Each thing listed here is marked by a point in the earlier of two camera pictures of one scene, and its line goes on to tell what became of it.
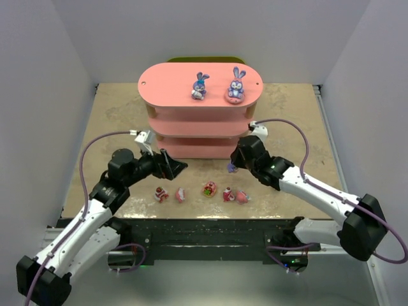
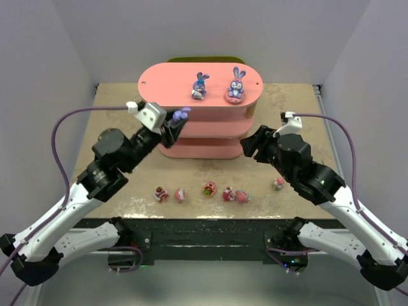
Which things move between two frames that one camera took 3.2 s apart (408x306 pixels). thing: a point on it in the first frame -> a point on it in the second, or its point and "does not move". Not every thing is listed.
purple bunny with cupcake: x=231 y=168 -> x=182 y=115
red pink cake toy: x=227 y=195 does not move
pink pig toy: x=241 y=197 does not move
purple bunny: x=236 y=94 does not move
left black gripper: x=162 y=164 -> x=167 y=134
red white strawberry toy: x=160 y=193 does not move
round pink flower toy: x=210 y=189 does not move
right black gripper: x=241 y=156 -> x=259 y=146
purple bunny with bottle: x=199 y=86 does not move
